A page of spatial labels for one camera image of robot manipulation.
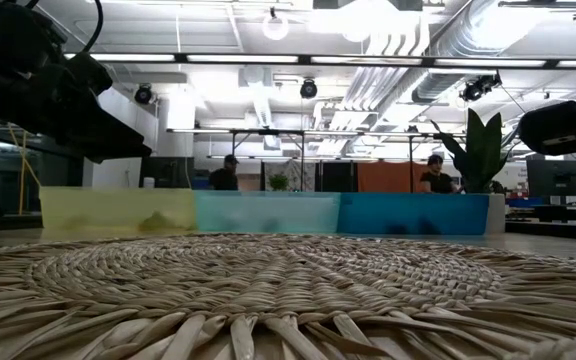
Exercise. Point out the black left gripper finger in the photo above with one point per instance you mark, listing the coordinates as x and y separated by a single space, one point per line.
118 135
85 145

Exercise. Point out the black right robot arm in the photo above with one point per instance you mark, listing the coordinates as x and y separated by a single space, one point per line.
568 125

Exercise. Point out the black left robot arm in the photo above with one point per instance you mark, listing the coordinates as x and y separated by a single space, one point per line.
8 35

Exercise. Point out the black ceiling spot lamp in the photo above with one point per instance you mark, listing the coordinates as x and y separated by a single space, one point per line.
473 91
143 95
308 90

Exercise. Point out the white cup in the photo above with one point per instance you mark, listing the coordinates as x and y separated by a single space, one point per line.
148 182

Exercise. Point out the yellow translucent plastic bin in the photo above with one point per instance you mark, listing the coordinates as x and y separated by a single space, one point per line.
118 210

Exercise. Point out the person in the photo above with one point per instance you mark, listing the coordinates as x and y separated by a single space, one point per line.
438 180
225 177

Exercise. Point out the long ceiling light strip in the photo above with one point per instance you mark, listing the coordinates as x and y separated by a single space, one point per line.
218 57

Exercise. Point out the small green plant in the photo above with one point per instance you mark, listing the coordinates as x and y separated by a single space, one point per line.
279 182

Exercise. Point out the teal translucent plastic bin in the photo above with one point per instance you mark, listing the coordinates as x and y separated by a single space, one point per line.
268 212

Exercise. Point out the round ceiling lamp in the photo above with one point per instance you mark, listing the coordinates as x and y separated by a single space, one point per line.
275 38

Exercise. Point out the round woven straw placemat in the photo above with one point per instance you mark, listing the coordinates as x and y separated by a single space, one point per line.
288 300

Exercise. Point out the orange partition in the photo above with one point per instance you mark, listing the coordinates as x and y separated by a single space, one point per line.
388 177

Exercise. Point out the blue plastic bin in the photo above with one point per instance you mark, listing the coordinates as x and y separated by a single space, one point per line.
413 215

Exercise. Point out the green leafy plant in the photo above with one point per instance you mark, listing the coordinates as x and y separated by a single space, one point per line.
480 155

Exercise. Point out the white plant pot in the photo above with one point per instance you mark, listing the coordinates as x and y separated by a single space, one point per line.
495 215

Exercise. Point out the black monitor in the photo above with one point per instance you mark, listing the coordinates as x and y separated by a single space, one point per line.
555 177

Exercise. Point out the dark desk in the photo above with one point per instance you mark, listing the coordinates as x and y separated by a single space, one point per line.
558 225

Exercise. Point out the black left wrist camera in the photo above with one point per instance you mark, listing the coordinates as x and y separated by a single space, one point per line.
90 75

